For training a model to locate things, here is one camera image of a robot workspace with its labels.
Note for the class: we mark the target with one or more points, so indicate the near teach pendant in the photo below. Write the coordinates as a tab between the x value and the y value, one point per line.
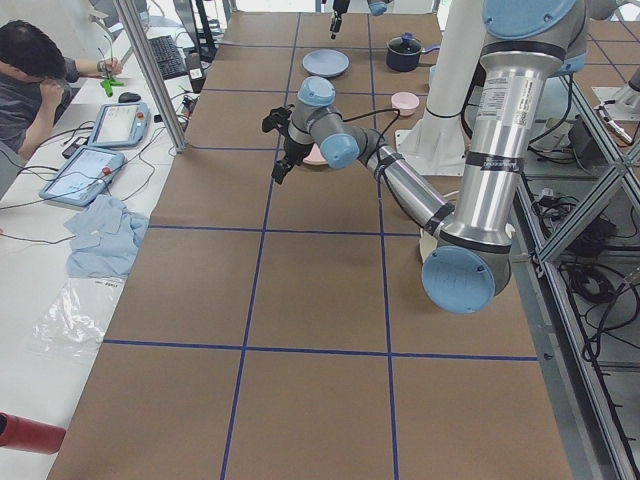
84	176

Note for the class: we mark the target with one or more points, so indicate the seated person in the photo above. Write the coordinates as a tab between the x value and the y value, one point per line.
36	81

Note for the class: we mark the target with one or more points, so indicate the aluminium frame post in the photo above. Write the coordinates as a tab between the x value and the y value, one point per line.
130	19

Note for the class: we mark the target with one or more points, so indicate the light blue cup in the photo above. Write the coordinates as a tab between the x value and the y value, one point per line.
432	76

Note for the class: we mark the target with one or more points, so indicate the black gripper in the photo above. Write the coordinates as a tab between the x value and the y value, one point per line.
292	148
340	6

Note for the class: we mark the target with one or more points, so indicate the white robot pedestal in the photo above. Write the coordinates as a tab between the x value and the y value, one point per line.
436	144

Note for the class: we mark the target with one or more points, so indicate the clear plastic bag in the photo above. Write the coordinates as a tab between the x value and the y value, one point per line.
76	322

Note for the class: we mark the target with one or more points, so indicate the black computer mouse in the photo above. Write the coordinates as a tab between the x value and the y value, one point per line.
129	97

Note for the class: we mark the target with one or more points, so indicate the green tool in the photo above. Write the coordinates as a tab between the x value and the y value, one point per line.
108	84

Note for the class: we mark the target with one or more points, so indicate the black keyboard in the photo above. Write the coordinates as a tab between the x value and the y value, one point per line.
167	56

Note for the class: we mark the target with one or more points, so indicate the teach pendant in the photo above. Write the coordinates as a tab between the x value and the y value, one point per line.
120	125
84	176

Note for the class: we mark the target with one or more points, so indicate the dark blue pot with lid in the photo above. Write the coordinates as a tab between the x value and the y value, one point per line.
405	51

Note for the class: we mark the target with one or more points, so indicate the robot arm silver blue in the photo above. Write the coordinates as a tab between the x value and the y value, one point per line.
376	7
520	44

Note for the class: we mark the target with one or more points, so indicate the pink plate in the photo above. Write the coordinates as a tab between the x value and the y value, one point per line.
315	158

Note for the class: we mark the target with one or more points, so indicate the light blue plate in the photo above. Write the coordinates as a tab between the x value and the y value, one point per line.
325	63

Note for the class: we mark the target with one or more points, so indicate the far teach pendant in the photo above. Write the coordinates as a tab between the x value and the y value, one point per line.
120	125

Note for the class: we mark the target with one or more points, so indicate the pink bowl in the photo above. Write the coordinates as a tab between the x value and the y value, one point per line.
405	102

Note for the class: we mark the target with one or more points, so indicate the light blue cloth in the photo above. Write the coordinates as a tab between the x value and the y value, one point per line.
107	237

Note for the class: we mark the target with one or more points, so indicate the red bottle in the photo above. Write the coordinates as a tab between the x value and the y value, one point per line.
23	434

